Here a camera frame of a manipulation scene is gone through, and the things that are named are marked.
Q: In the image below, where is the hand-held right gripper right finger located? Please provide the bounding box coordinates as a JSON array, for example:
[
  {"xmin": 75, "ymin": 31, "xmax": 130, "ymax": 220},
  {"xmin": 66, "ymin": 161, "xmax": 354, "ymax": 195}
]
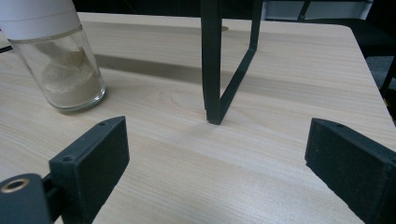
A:
[{"xmin": 304, "ymin": 117, "xmax": 396, "ymax": 224}]

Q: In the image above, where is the black metal shelf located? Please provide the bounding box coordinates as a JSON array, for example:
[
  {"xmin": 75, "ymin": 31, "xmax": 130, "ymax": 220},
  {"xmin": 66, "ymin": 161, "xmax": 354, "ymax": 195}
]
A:
[{"xmin": 200, "ymin": 0, "xmax": 264, "ymax": 126}]

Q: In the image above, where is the white-lidded glass seasoning jar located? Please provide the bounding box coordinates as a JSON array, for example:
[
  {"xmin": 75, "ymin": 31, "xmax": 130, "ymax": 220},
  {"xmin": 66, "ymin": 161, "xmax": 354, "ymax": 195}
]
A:
[{"xmin": 0, "ymin": 0, "xmax": 106, "ymax": 114}]

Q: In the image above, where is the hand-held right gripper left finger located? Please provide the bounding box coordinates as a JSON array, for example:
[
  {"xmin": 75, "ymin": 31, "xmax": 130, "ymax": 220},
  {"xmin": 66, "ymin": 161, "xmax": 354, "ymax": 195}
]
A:
[{"xmin": 49, "ymin": 115, "xmax": 131, "ymax": 224}]

